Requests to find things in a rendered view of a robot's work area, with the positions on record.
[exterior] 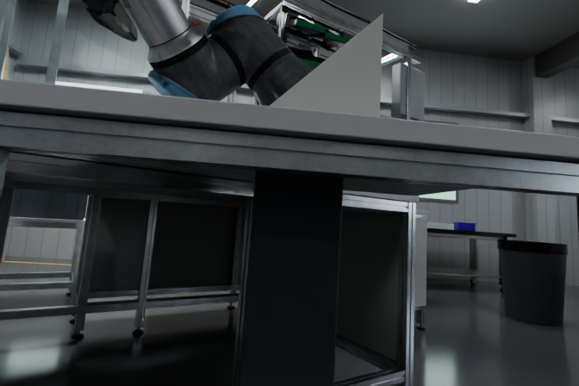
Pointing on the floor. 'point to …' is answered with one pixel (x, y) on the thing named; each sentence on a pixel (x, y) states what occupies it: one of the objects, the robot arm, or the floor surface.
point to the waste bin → (533, 281)
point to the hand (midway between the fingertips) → (131, 35)
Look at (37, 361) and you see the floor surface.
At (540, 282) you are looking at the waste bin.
